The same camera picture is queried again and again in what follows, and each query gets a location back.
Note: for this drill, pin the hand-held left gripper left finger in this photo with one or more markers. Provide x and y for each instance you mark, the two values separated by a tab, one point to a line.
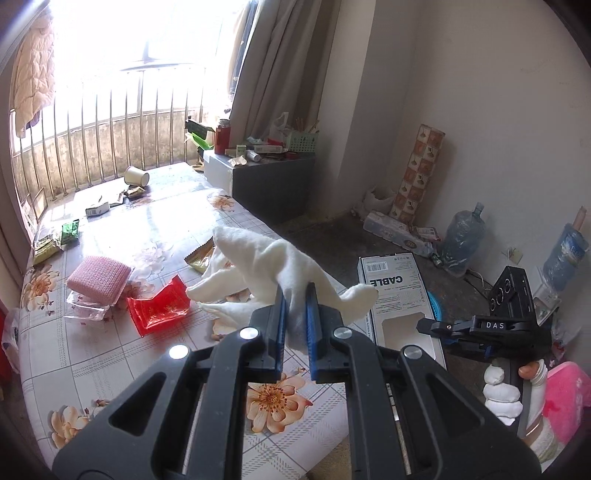
278	330

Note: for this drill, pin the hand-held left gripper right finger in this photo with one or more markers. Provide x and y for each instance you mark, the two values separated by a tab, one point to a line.
314	332

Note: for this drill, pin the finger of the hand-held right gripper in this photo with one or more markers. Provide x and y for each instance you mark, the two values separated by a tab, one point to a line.
443	326

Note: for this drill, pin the blue plastic basket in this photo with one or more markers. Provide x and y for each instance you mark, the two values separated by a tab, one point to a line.
436	307

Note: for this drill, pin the white cloth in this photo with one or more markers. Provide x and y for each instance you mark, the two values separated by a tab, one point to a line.
277	263

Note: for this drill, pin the person's right forearm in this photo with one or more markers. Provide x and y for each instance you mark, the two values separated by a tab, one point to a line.
538	401

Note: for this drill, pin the person's right hand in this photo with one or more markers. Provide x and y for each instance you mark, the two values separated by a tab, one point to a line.
498	392

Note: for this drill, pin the blue water bottle pink cap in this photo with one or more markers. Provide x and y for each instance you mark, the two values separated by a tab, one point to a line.
567	251

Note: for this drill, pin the large blue water jug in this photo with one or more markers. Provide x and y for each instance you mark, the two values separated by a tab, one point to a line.
461	242

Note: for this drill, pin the pink cloth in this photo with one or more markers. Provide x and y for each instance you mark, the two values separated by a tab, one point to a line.
568	401

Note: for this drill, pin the long white package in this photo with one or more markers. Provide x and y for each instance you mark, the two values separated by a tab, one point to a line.
397	233

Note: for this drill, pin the golden snack wrapper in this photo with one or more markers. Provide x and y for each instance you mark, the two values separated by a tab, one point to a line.
199	258

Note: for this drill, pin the red plastic bag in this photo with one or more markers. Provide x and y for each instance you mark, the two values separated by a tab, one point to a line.
157	307

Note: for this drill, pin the small white sack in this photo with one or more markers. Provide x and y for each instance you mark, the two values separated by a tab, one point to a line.
379	202

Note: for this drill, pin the dark cabinet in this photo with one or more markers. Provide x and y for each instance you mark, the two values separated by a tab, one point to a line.
272	189

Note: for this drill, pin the patterned long box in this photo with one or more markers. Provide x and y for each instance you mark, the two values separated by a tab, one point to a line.
418	175

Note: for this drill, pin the white tube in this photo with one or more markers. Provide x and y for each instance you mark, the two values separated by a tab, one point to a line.
254	156

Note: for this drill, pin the red and white flat box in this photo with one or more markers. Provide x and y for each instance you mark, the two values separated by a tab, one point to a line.
268	148

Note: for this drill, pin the pink scrub sponge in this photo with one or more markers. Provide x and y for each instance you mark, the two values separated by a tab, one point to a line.
97	279

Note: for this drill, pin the slotted plastic storage basket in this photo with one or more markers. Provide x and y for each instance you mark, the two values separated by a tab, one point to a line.
302	141

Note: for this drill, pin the clear plastic tray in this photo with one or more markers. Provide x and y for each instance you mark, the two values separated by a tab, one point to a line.
87	311

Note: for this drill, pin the red thermos flask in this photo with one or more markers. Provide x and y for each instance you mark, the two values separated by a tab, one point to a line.
222	137

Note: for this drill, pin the brown snack wrapper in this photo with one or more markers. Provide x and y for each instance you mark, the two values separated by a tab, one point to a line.
131	191

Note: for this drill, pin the clear plastic bag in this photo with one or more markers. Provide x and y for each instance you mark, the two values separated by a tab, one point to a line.
279	127

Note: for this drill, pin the green plastic dustpan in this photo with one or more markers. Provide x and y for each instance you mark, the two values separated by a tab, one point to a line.
201	142

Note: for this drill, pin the paper cup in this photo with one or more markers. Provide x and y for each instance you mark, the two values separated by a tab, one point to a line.
136	177

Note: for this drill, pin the small white and green box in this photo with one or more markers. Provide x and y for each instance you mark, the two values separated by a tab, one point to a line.
98	209

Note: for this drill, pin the black flat device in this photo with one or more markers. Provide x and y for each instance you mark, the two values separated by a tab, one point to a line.
198	127

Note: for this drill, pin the green snack packet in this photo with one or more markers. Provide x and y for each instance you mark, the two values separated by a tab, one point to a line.
70	232

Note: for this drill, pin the yellow-green snack packet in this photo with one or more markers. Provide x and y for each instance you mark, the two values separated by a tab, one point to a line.
46	249

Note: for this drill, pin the metal balcony railing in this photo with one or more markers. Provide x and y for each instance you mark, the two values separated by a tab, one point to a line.
115	134

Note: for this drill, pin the white plastic bag with items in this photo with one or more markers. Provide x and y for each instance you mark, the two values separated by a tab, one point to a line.
9	341

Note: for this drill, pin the beige curtain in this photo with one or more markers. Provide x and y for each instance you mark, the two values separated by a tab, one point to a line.
295	60
10	230

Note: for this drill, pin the picture frames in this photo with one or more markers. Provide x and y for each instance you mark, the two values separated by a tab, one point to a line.
34	207

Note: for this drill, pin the hanging blue clothes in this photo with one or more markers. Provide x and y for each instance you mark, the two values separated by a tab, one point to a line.
242	41

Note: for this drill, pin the pink quilted jacket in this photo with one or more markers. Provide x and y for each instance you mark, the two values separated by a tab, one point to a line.
34	74

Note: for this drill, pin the wall socket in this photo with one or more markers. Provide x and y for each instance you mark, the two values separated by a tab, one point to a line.
513	254

